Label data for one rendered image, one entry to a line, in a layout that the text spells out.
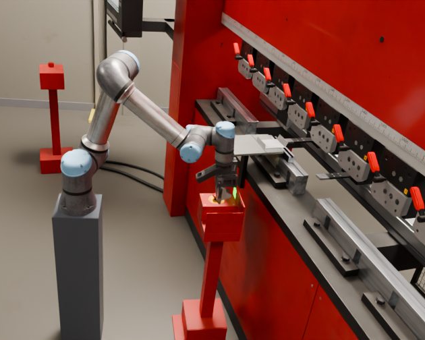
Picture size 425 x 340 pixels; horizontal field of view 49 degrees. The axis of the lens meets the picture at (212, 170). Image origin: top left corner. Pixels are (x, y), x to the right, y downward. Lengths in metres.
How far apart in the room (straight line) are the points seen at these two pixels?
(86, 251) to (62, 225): 0.16
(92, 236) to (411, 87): 1.31
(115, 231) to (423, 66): 2.27
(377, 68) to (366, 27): 0.14
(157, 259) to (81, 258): 0.93
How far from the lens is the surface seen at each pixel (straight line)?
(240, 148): 2.04
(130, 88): 1.66
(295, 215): 1.89
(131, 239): 3.05
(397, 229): 1.89
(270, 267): 2.01
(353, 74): 1.61
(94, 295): 2.20
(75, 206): 1.92
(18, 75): 4.88
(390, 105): 1.46
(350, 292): 1.61
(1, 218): 3.34
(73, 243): 2.01
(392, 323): 1.52
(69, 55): 4.71
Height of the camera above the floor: 1.90
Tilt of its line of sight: 29 degrees down
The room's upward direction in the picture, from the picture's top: 7 degrees clockwise
